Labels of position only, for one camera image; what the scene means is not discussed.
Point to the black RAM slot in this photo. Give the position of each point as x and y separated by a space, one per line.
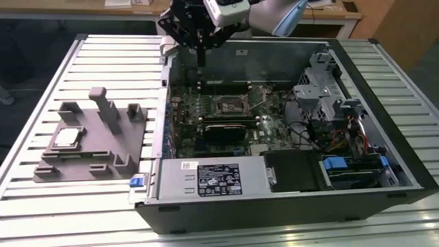
233 84
233 81
233 91
233 88
233 117

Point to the blue case latch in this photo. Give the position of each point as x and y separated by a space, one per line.
137 180

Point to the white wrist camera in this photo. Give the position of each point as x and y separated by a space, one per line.
230 13

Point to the black power supply label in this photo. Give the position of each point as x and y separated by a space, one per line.
220 180

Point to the blue disk carrier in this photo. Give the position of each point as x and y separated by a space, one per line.
334 163

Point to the black graphics card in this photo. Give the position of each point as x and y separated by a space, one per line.
225 133

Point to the grey metal leg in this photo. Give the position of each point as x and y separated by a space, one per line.
7 97

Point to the white box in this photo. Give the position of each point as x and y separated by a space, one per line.
142 2
117 2

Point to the black plastic shroud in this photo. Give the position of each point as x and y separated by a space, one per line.
292 169

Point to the wooden desk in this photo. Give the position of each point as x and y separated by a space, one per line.
69 10

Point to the green motherboard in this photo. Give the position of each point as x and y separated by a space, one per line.
193 108

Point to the black PC case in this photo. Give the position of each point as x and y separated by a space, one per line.
241 216

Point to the silver chipset heatsink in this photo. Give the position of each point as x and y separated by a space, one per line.
260 150

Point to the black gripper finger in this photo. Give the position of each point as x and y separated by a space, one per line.
220 36
178 31

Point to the grey parts rack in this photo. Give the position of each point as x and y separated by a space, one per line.
103 144

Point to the CPU socket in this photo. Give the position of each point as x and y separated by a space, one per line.
229 105

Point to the wooden cabinet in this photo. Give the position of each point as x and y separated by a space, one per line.
405 25

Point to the green RAM stick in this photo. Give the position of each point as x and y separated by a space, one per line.
86 155

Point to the silver power supply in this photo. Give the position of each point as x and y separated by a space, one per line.
176 180

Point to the blue plastic clip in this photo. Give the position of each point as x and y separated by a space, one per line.
384 162

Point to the white barcode sticker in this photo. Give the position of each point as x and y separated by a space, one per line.
190 165

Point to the silver CPU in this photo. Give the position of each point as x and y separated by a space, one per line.
67 136

